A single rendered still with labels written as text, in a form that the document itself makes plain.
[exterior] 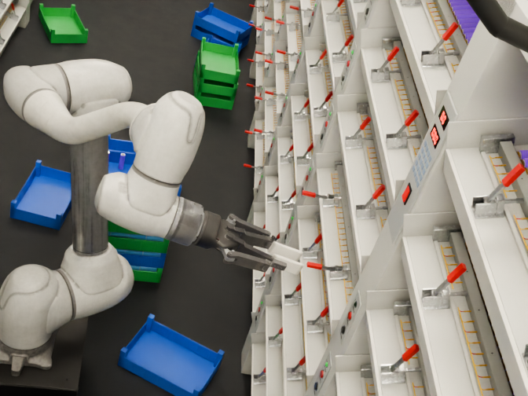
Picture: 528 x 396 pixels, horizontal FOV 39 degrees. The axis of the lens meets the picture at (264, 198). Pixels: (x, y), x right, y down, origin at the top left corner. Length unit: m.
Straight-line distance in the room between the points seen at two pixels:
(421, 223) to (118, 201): 0.57
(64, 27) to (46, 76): 2.55
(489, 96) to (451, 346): 0.38
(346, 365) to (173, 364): 1.20
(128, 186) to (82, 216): 0.67
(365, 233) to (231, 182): 1.94
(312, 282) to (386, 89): 0.58
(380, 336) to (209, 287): 1.62
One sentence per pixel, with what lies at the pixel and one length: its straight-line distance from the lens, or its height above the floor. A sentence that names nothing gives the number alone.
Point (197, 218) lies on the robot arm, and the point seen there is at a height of 1.13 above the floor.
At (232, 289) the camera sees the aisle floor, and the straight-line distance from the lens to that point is 2.96.
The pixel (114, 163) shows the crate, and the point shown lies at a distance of 2.76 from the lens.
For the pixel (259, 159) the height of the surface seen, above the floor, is 0.18.
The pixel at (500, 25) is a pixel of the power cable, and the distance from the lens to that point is 0.85.
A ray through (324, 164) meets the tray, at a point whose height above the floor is 0.95.
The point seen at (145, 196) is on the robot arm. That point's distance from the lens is 1.44.
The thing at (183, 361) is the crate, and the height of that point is 0.00.
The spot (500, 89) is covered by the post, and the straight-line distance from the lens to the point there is 1.17.
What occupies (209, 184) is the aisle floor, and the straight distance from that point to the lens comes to 3.42.
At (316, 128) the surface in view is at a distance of 2.23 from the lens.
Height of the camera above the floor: 2.08
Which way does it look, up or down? 37 degrees down
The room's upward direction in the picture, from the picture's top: 18 degrees clockwise
